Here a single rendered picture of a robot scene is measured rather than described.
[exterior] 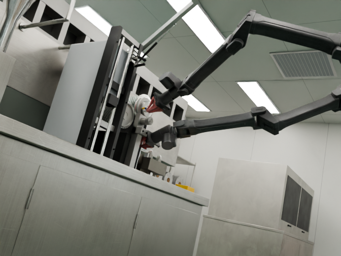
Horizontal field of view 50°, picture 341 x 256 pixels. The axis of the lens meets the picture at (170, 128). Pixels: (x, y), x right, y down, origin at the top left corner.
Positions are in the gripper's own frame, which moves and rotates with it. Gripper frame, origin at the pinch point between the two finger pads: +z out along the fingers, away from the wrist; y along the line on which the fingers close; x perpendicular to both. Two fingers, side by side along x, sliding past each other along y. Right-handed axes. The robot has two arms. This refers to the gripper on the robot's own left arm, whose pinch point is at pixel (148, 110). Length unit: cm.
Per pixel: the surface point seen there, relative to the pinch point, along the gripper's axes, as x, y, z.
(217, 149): 182, 449, 117
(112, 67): 1.1, -35.7, -9.0
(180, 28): 190, 159, 7
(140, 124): -6.0, -2.8, 5.4
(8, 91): 13, -51, 35
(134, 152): -17.6, -3.5, 12.6
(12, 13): 16, -72, 2
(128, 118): -2.6, -7.9, 7.4
